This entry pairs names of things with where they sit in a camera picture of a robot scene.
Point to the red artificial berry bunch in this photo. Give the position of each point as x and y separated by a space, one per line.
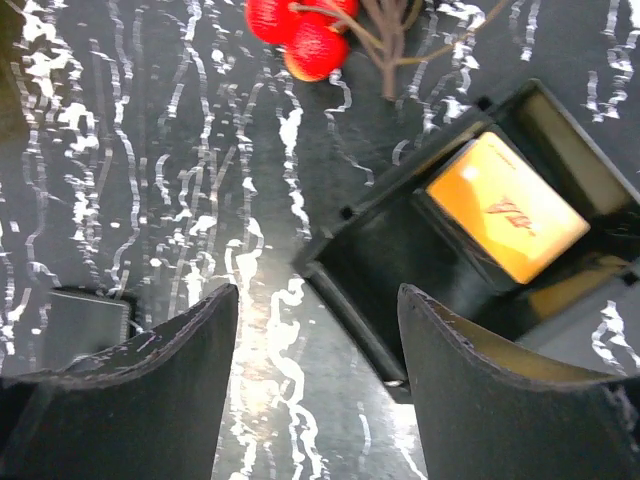
313 34

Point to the gold credit card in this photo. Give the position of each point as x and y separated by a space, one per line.
506 207

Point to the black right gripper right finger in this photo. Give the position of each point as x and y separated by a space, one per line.
488 408

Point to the black leather card holder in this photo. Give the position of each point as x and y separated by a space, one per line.
82 323

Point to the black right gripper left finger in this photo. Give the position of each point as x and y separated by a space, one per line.
148 408

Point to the black card storage box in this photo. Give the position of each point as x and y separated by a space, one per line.
400 233

